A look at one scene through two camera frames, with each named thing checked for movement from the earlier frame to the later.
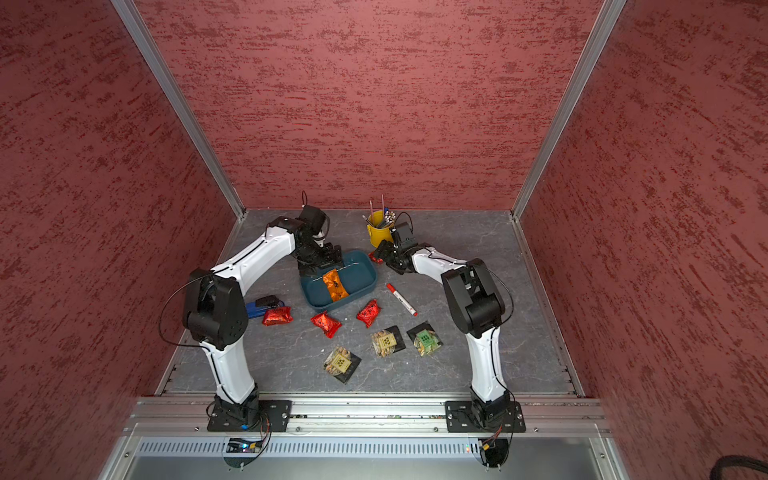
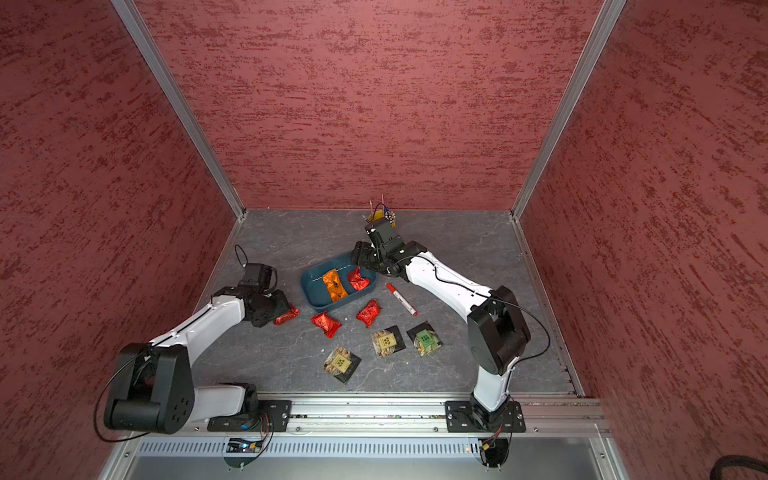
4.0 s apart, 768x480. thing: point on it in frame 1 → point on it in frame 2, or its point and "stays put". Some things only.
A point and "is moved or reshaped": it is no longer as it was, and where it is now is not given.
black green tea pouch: x=424 y=338 stays put
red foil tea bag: x=369 y=312 stays put
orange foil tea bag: x=334 y=285 stays put
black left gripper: x=327 y=261 → x=282 y=308
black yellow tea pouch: x=386 y=342 stays put
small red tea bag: x=374 y=259 is moved or reshaped
